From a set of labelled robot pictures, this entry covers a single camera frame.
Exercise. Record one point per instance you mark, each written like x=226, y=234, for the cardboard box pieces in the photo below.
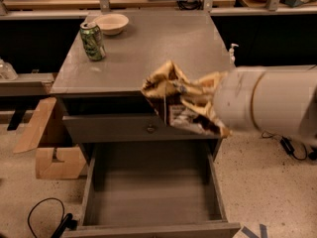
x=56, y=157

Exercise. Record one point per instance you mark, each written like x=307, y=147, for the small pump sanitizer bottle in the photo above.
x=232, y=52

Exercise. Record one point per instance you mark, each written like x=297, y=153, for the grey middle drawer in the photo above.
x=124, y=128

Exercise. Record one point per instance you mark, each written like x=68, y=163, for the grey drawer cabinet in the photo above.
x=113, y=85

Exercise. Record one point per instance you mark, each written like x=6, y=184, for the clear plastic container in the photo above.
x=7, y=72

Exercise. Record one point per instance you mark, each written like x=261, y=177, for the grey open bottom drawer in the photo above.
x=153, y=190

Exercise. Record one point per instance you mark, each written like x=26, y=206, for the brown chip bag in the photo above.
x=184, y=104

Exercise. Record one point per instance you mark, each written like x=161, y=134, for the white paper bowl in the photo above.
x=111, y=24

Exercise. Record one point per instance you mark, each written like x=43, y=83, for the green soda can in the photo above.
x=92, y=40

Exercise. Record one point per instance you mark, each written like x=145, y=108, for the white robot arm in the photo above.
x=278, y=100

